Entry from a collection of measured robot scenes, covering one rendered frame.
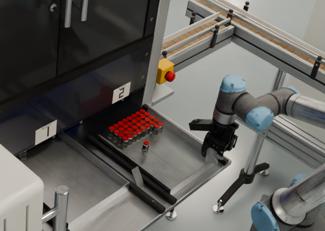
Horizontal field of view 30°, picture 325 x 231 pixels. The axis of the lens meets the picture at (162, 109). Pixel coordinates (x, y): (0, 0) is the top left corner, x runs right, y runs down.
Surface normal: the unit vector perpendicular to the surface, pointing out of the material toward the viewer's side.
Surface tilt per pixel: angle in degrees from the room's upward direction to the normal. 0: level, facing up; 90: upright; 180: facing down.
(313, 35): 90
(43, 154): 0
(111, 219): 0
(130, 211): 0
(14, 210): 90
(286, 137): 90
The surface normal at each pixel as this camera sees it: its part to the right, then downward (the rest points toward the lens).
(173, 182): 0.15, -0.78
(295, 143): -0.65, 0.38
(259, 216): -0.83, 0.34
